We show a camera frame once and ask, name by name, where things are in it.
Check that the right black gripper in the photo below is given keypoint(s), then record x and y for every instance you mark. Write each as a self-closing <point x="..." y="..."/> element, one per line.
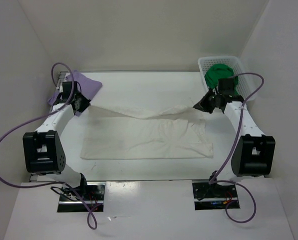
<point x="202" y="105"/>

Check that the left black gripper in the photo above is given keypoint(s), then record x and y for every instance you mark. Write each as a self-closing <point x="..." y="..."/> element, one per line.
<point x="85" y="104"/>

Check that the purple t shirt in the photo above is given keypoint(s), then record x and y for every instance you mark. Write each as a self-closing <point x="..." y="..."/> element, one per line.
<point x="87" y="86"/>

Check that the white t shirt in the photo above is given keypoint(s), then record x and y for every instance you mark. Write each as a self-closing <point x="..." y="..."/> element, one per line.
<point x="134" y="133"/>

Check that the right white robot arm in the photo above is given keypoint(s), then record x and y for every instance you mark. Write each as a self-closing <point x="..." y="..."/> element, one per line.
<point x="252" y="152"/>

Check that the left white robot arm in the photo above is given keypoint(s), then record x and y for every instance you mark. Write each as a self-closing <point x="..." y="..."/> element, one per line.
<point x="43" y="151"/>

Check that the green t shirt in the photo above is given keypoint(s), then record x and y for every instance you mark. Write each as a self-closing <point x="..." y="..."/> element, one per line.
<point x="216" y="72"/>

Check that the white plastic laundry basket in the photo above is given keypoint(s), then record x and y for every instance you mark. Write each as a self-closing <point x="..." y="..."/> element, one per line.
<point x="246" y="84"/>

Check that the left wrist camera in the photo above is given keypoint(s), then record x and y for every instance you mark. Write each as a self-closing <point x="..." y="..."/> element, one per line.
<point x="69" y="89"/>

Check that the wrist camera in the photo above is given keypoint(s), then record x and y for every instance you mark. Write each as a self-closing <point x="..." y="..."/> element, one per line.
<point x="69" y="89"/>
<point x="226" y="87"/>

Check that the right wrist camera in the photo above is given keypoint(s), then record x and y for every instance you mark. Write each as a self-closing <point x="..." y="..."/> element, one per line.
<point x="226" y="87"/>

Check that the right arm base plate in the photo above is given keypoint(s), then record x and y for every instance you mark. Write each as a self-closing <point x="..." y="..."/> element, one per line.
<point x="214" y="197"/>

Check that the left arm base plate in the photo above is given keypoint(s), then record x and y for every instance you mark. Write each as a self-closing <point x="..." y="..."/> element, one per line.
<point x="93" y="195"/>

